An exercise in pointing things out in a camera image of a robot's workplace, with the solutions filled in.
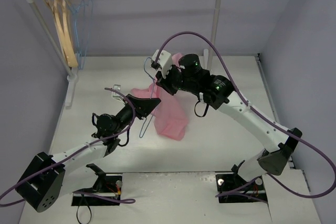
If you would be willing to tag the wooden hanger right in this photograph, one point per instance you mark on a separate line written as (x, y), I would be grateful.
(68, 32)

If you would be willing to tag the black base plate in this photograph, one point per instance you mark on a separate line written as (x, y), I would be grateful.
(247, 193)
(108, 190)

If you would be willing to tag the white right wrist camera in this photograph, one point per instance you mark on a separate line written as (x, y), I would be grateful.
(162, 60)

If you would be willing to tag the blue wire hanger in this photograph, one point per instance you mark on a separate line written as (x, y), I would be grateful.
(69, 28)
(146, 124)
(81, 15)

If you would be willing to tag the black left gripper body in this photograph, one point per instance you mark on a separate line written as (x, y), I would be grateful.
(137, 107)

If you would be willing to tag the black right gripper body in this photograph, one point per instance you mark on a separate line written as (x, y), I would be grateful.
(165, 83)

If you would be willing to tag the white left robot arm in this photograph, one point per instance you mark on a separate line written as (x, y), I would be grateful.
(49, 177)

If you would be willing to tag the wooden hanger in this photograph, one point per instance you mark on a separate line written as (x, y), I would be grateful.
(59, 30)
(68, 32)
(64, 30)

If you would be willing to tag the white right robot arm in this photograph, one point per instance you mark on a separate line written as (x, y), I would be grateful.
(217, 91)

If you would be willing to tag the wooden hanger left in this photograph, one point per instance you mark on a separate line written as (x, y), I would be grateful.
(59, 30)

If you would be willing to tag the pink t shirt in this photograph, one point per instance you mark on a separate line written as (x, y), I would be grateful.
(170, 119)

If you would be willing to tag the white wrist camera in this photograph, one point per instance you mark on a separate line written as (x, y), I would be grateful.
(117, 96)
(162, 60)

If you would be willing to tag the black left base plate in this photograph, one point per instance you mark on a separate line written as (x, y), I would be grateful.
(108, 190)

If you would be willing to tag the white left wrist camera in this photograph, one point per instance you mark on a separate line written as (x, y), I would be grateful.
(117, 96)

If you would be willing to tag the wooden hanger middle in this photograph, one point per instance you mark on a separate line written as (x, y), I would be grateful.
(64, 30)

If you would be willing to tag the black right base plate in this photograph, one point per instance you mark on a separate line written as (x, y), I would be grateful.
(247, 193)

